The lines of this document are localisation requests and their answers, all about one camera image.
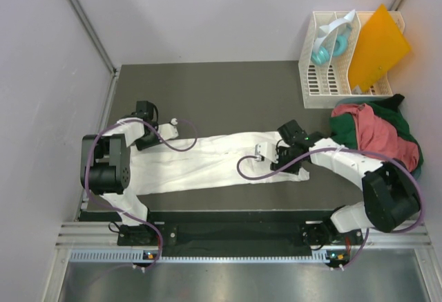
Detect white printed t shirt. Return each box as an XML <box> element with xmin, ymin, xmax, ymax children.
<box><xmin>126</xmin><ymin>129</ymin><xmax>311</xmax><ymax>196</ymax></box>

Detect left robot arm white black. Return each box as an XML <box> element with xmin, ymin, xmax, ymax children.
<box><xmin>80</xmin><ymin>101</ymin><xmax>162</xmax><ymax>246</ymax></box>

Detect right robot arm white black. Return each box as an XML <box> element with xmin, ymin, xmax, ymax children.
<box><xmin>271</xmin><ymin>120</ymin><xmax>422</xmax><ymax>244</ymax></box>

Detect green t shirt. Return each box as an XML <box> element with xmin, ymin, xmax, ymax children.
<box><xmin>327</xmin><ymin>93</ymin><xmax>424</xmax><ymax>175</ymax></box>

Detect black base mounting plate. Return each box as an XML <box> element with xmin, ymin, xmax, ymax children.
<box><xmin>117</xmin><ymin>210</ymin><xmax>363</xmax><ymax>247</ymax></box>

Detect white plastic file organizer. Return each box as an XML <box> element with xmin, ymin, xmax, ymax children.
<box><xmin>298</xmin><ymin>11</ymin><xmax>393</xmax><ymax>108</ymax></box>

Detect pink t shirt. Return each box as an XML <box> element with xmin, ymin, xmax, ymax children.
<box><xmin>331</xmin><ymin>104</ymin><xmax>421</xmax><ymax>171</ymax></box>

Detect teal white headphones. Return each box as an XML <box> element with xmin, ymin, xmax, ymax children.
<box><xmin>311</xmin><ymin>10</ymin><xmax>356</xmax><ymax>66</ymax></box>

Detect orange plastic folder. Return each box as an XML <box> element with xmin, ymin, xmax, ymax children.
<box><xmin>347</xmin><ymin>4</ymin><xmax>411</xmax><ymax>93</ymax></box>

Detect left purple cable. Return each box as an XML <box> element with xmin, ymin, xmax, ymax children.
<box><xmin>84</xmin><ymin>119</ymin><xmax>198</xmax><ymax>274</ymax></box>

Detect purple cable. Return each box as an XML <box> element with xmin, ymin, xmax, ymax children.
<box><xmin>84</xmin><ymin>119</ymin><xmax>198</xmax><ymax>274</ymax></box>
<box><xmin>236</xmin><ymin>149</ymin><xmax>426</xmax><ymax>272</ymax></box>

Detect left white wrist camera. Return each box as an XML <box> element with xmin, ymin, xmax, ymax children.
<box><xmin>157</xmin><ymin>118</ymin><xmax>179</xmax><ymax>140</ymax></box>

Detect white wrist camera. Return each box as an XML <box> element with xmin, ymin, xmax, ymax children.
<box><xmin>157</xmin><ymin>118</ymin><xmax>179</xmax><ymax>140</ymax></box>
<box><xmin>255</xmin><ymin>142</ymin><xmax>278</xmax><ymax>163</ymax></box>

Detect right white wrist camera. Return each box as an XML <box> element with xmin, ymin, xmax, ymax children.
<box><xmin>255</xmin><ymin>142</ymin><xmax>278</xmax><ymax>163</ymax></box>

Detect aluminium frame rail front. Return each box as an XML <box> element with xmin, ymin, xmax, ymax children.
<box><xmin>55</xmin><ymin>222</ymin><xmax>431</xmax><ymax>249</ymax></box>

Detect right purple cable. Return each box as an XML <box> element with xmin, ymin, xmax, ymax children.
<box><xmin>236</xmin><ymin>149</ymin><xmax>426</xmax><ymax>272</ymax></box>

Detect grey slotted cable duct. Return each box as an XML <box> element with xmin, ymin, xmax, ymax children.
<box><xmin>69</xmin><ymin>249</ymin><xmax>348</xmax><ymax>264</ymax></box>

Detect aluminium corner post left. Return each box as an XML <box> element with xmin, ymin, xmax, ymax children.
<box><xmin>68</xmin><ymin>0</ymin><xmax>117</xmax><ymax>75</ymax></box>

